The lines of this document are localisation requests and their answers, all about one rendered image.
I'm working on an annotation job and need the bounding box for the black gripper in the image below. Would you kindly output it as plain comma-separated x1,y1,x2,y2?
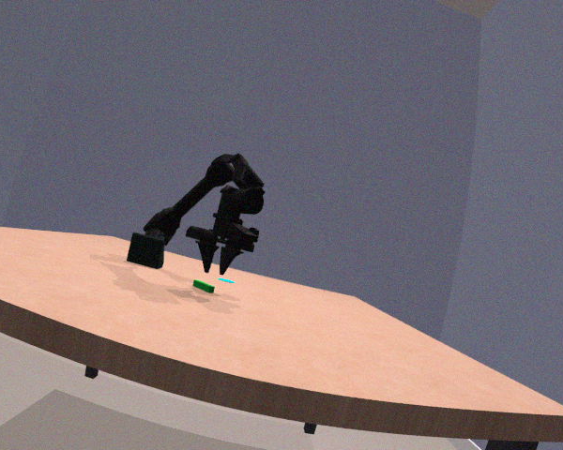
186,209,254,276

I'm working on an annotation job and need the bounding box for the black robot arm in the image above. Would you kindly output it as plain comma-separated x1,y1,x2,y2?
144,154,265,248

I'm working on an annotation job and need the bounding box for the green rectangular post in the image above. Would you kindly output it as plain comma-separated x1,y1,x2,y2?
192,279,215,293

